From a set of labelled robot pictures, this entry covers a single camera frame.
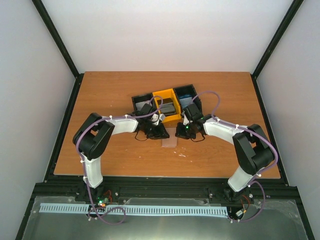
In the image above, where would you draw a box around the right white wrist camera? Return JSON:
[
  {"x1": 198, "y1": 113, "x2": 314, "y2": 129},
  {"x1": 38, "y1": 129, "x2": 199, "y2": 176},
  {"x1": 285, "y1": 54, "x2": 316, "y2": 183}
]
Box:
[{"x1": 181, "y1": 111, "x2": 190, "y2": 126}]

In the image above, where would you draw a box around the left controller board with wires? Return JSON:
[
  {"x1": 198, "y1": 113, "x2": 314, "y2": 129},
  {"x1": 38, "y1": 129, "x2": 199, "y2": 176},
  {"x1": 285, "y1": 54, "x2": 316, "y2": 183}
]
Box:
[{"x1": 97, "y1": 190, "x2": 113, "y2": 207}]

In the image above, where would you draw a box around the white red card stack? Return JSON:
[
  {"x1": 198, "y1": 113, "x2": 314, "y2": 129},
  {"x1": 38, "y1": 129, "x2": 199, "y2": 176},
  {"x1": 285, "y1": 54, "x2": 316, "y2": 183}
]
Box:
[{"x1": 135, "y1": 101, "x2": 149, "y2": 111}]

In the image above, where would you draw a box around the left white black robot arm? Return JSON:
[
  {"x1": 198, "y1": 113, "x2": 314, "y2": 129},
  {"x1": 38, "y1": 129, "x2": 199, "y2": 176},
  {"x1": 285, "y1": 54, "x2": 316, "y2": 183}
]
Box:
[{"x1": 72, "y1": 103, "x2": 170, "y2": 202}]

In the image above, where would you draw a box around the left black frame post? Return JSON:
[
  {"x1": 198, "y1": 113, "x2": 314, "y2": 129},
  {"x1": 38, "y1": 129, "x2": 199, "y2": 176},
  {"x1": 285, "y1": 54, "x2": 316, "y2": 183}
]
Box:
[{"x1": 31, "y1": 0, "x2": 85, "y2": 80}]

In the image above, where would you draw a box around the light blue slotted cable duct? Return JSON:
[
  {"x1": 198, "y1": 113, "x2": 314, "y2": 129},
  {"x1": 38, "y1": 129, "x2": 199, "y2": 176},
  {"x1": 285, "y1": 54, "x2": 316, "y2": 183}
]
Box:
[{"x1": 39, "y1": 203, "x2": 228, "y2": 218}]

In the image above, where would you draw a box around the yellow card bin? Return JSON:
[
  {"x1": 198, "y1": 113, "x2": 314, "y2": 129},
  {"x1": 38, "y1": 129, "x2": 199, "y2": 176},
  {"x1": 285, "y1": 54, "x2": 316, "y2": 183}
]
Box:
[{"x1": 152, "y1": 88, "x2": 182, "y2": 127}]

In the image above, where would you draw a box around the pink leather card holder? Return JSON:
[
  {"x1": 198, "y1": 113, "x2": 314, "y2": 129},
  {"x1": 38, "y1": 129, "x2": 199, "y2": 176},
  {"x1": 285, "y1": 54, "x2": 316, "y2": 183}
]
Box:
[{"x1": 161, "y1": 127, "x2": 178, "y2": 148}]

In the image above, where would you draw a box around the right connector with wires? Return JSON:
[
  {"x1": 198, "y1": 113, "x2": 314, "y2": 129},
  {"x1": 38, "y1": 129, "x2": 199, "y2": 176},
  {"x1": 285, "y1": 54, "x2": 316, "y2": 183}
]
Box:
[{"x1": 235, "y1": 194, "x2": 251, "y2": 220}]

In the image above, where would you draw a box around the black card bin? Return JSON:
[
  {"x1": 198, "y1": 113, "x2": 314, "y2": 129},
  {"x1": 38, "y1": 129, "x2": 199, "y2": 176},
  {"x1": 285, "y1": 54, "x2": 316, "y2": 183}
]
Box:
[
  {"x1": 173, "y1": 84, "x2": 202, "y2": 111},
  {"x1": 131, "y1": 93, "x2": 156, "y2": 112}
]

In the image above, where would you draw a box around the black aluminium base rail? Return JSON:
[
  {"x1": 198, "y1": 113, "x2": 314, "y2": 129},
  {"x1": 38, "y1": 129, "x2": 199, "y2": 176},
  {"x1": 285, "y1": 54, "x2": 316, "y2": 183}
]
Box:
[{"x1": 32, "y1": 176, "x2": 300, "y2": 205}]

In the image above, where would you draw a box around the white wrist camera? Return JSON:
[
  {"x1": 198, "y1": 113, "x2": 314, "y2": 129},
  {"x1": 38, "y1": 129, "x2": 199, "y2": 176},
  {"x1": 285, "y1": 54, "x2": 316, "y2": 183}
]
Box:
[
  {"x1": 181, "y1": 111, "x2": 190, "y2": 126},
  {"x1": 150, "y1": 113, "x2": 166, "y2": 126}
]

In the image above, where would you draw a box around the black frame post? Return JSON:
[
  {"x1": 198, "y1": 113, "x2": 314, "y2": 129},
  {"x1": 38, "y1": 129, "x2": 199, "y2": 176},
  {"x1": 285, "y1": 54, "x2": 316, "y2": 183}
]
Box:
[
  {"x1": 31, "y1": 0, "x2": 85, "y2": 80},
  {"x1": 251, "y1": 0, "x2": 305, "y2": 78}
]

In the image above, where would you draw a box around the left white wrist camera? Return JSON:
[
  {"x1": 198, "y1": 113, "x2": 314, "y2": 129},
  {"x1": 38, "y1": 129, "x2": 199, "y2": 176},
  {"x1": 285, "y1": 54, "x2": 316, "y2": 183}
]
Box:
[{"x1": 150, "y1": 113, "x2": 166, "y2": 126}]

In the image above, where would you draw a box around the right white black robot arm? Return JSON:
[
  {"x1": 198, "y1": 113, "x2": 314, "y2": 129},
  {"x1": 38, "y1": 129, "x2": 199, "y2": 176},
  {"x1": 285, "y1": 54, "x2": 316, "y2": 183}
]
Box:
[{"x1": 175, "y1": 103, "x2": 279, "y2": 202}]

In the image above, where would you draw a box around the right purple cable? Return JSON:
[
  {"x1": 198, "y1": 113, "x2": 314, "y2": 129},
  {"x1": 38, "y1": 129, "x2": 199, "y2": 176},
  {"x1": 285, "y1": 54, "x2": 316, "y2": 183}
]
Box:
[{"x1": 189, "y1": 91, "x2": 280, "y2": 223}]

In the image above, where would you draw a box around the right black frame post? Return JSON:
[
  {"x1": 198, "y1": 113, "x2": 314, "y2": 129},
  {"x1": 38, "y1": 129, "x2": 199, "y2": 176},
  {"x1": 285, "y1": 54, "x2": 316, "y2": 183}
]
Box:
[{"x1": 251, "y1": 0, "x2": 305, "y2": 78}]

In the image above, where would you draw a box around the black card stack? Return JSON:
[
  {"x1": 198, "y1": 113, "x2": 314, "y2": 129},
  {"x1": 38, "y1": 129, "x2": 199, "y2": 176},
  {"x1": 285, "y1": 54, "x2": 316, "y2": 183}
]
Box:
[{"x1": 160, "y1": 98, "x2": 176, "y2": 116}]

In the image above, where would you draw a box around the blue card stack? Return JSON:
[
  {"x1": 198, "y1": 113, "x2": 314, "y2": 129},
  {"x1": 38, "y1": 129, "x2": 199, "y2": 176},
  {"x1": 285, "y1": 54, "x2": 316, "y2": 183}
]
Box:
[{"x1": 178, "y1": 94, "x2": 193, "y2": 109}]

